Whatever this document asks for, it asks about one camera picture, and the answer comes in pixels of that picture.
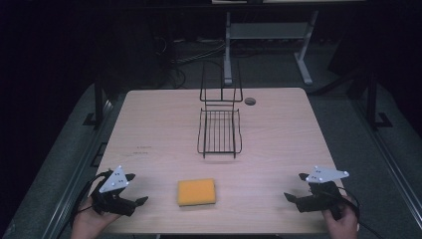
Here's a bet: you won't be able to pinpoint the aluminium frame rail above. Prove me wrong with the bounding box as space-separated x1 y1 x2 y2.
350 98 422 223
40 99 115 239

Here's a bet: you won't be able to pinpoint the black metal stand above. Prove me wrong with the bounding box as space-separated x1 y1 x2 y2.
363 71 394 131
82 79 111 129

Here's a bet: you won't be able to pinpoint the yellow sponge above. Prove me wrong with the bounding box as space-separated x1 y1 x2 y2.
176 177 217 207

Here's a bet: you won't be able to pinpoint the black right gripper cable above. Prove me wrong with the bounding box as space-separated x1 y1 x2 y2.
337 186 386 239

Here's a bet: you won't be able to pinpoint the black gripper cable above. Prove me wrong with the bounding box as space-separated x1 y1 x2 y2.
67 169 114 231
337 186 386 239

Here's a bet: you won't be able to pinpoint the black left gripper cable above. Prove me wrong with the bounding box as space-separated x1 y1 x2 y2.
67 169 114 231

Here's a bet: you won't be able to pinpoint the person's left hand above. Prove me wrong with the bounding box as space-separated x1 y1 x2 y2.
70 196 121 239

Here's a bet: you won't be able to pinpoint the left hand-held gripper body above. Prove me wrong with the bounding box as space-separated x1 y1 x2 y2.
91 164 137 218

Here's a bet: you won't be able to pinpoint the grey metal desk frame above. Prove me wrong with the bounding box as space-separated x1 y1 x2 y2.
222 9 320 87

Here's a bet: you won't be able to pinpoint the black wire rack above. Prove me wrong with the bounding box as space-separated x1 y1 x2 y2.
196 60 245 160

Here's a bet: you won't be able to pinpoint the person's right hand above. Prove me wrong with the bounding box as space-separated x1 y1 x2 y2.
320 194 360 239

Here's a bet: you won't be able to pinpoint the black floor cables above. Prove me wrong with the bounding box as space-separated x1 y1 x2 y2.
153 34 231 90

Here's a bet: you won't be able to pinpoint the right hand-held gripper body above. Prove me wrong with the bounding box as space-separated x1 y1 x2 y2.
296 165 350 221

